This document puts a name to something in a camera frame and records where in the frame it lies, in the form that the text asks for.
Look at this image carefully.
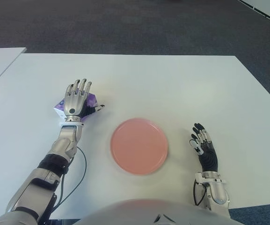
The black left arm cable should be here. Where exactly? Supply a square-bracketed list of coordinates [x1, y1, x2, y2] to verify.
[52, 146, 88, 210]

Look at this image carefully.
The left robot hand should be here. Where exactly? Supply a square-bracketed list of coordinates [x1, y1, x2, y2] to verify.
[63, 78, 106, 122]

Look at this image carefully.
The pink round plate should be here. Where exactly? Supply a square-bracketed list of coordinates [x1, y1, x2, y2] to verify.
[110, 118, 169, 175]

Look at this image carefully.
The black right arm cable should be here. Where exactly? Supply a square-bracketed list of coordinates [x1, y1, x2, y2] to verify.
[192, 181, 207, 207]

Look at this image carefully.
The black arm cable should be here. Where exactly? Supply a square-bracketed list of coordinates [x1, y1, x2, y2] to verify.
[192, 181, 207, 207]
[52, 146, 88, 210]

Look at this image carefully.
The purple tissue paper pack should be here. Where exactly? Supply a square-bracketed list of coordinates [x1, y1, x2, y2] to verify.
[53, 92, 100, 122]

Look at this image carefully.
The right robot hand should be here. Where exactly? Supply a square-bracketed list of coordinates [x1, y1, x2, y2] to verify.
[189, 123, 219, 173]

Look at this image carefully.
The grey robot torso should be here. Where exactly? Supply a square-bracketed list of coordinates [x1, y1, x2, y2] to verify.
[73, 198, 243, 225]

